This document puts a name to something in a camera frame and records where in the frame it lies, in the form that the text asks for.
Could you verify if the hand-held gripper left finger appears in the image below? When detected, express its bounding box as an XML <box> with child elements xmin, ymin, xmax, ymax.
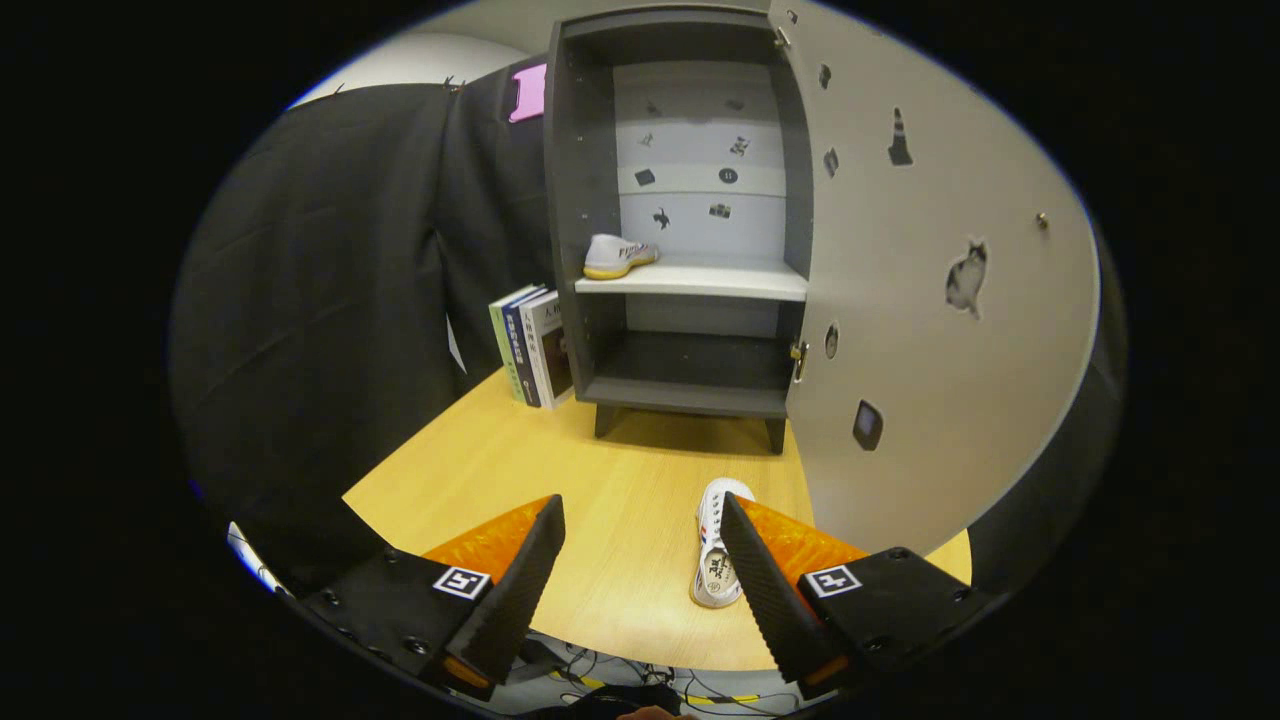
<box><xmin>300</xmin><ymin>494</ymin><xmax>567</xmax><ymax>701</ymax></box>

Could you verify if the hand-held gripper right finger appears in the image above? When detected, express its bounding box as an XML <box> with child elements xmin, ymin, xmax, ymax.
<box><xmin>718</xmin><ymin>492</ymin><xmax>1001</xmax><ymax>701</ymax></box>

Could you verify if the white striped shoe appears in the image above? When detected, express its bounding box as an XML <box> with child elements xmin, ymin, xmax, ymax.
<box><xmin>583</xmin><ymin>233</ymin><xmax>660</xmax><ymax>281</ymax></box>
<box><xmin>690</xmin><ymin>478</ymin><xmax>758</xmax><ymax>609</ymax></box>

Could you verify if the dark grey shoe cabinet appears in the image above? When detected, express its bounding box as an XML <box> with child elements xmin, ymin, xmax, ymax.
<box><xmin>543</xmin><ymin>5</ymin><xmax>816</xmax><ymax>456</ymax></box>

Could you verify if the beige shoe cabinet door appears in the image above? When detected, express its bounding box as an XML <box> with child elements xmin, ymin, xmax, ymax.
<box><xmin>768</xmin><ymin>0</ymin><xmax>1101</xmax><ymax>556</ymax></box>

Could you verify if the white cabinet shelf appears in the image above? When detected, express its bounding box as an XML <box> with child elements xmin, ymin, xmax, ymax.
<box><xmin>575</xmin><ymin>255</ymin><xmax>809</xmax><ymax>303</ymax></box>

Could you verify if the dark blue book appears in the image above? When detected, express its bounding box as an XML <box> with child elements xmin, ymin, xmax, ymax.
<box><xmin>503</xmin><ymin>290</ymin><xmax>549</xmax><ymax>408</ymax></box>

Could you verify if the white book with dark cover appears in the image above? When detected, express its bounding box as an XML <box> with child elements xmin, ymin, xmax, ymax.
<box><xmin>520</xmin><ymin>290</ymin><xmax>576</xmax><ymax>411</ymax></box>

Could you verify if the black backdrop cloth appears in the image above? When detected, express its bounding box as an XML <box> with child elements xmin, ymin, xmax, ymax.
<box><xmin>168</xmin><ymin>55</ymin><xmax>1131</xmax><ymax>601</ymax></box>

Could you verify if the black cable bundle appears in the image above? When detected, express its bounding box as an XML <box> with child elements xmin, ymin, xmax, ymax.
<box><xmin>500</xmin><ymin>630</ymin><xmax>801</xmax><ymax>716</ymax></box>

